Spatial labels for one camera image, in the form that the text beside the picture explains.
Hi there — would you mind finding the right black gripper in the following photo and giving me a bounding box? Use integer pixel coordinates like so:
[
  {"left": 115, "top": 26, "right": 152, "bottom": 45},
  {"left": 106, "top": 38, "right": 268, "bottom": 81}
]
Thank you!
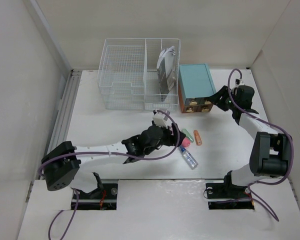
[{"left": 206, "top": 85, "right": 239, "bottom": 111}]

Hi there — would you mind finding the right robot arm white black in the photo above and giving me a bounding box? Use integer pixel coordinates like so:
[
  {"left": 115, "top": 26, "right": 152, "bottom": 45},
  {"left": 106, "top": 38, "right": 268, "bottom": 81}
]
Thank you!
[{"left": 208, "top": 85, "right": 294, "bottom": 197}]

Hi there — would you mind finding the orange highlighter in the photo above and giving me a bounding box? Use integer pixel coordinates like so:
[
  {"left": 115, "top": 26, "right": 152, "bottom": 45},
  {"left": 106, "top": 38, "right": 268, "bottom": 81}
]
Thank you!
[{"left": 193, "top": 130, "right": 203, "bottom": 146}]

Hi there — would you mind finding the aluminium rail frame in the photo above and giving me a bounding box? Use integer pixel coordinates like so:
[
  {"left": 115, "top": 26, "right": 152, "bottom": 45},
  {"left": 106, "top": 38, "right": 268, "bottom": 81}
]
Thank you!
[{"left": 44, "top": 69, "right": 82, "bottom": 154}]

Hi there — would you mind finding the grey white manual booklet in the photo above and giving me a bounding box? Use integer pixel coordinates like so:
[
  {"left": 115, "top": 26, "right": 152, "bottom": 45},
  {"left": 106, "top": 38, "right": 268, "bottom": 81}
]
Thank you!
[{"left": 156, "top": 46, "right": 176, "bottom": 102}]

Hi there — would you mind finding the green highlighter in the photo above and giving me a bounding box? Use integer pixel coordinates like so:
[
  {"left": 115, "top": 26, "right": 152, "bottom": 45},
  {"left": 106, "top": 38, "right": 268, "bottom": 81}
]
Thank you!
[{"left": 181, "top": 128, "right": 195, "bottom": 143}]

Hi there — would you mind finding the pink marker tube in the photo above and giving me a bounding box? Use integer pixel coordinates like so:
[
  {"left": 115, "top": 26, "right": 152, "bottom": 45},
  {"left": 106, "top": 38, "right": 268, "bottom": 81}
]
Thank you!
[{"left": 181, "top": 136, "right": 192, "bottom": 148}]

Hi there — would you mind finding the white wire desk organizer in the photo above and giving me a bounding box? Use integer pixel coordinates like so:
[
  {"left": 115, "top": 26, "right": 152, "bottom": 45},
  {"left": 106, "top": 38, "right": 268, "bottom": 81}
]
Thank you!
[{"left": 97, "top": 38, "right": 181, "bottom": 112}]

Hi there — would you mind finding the clear bottle blue cap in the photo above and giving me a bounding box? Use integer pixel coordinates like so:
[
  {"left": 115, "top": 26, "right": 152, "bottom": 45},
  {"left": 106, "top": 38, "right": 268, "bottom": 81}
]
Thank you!
[{"left": 179, "top": 145, "right": 198, "bottom": 170}]

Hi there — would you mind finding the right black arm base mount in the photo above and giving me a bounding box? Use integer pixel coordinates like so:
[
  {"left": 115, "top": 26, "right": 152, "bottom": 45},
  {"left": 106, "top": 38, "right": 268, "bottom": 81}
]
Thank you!
[{"left": 204, "top": 174, "right": 255, "bottom": 210}]

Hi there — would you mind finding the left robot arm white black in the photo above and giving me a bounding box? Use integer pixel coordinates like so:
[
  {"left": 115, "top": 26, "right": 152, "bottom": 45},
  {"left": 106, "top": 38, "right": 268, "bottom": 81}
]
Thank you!
[{"left": 38, "top": 123, "right": 186, "bottom": 199}]

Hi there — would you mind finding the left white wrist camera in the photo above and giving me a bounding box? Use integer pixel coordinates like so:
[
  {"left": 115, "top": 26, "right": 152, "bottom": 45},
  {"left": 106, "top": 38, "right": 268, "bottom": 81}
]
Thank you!
[{"left": 152, "top": 109, "right": 170, "bottom": 129}]

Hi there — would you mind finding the teal orange drawer box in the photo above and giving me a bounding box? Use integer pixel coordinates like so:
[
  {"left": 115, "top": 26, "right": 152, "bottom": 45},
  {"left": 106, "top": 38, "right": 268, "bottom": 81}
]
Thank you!
[{"left": 178, "top": 63, "right": 217, "bottom": 114}]

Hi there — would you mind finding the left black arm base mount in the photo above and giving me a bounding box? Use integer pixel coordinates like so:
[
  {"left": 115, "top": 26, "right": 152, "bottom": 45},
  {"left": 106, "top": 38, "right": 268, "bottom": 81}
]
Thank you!
[{"left": 77, "top": 172, "right": 119, "bottom": 211}]

